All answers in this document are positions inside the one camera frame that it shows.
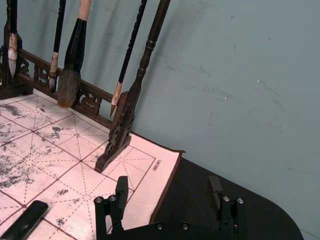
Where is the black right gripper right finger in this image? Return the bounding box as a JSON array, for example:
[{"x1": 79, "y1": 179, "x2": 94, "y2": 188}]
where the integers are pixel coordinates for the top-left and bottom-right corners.
[{"x1": 208, "y1": 175, "x2": 247, "y2": 232}]

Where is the black glossy paperweight bar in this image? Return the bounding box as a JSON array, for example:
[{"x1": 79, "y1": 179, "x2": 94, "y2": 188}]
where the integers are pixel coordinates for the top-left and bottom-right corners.
[{"x1": 0, "y1": 199, "x2": 50, "y2": 240}]

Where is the pink grid calligraphy practice cloth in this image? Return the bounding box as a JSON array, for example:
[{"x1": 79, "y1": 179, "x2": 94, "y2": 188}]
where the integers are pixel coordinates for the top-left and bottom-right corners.
[{"x1": 0, "y1": 88, "x2": 187, "y2": 240}]

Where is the slim black brush pointed tip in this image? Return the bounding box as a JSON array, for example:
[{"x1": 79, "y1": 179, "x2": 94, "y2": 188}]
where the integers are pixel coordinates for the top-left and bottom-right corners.
[{"x1": 109, "y1": 0, "x2": 149, "y2": 118}]

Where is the large brush with bushy hair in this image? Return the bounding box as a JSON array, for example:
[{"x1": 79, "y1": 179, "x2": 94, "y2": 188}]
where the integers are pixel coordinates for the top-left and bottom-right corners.
[{"x1": 56, "y1": 0, "x2": 93, "y2": 109}]

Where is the black table cloth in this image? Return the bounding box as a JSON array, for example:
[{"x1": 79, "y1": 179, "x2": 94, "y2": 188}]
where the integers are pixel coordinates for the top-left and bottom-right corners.
[{"x1": 149, "y1": 152, "x2": 311, "y2": 240}]

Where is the brush with white pinkish tip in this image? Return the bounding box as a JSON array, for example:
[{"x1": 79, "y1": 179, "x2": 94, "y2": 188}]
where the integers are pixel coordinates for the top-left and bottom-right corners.
[{"x1": 6, "y1": 0, "x2": 20, "y2": 79}]

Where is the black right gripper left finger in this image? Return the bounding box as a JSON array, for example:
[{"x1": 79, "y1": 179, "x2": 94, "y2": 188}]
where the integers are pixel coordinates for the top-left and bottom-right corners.
[{"x1": 93, "y1": 175, "x2": 130, "y2": 236}]

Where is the dark carved wooden brush rack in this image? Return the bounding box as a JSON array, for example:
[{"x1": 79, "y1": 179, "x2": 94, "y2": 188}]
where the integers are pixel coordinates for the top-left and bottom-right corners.
[{"x1": 0, "y1": 0, "x2": 172, "y2": 174}]

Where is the thin black brush brown tip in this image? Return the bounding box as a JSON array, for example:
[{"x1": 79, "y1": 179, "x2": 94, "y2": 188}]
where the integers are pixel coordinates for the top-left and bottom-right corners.
[{"x1": 48, "y1": 0, "x2": 67, "y2": 94}]

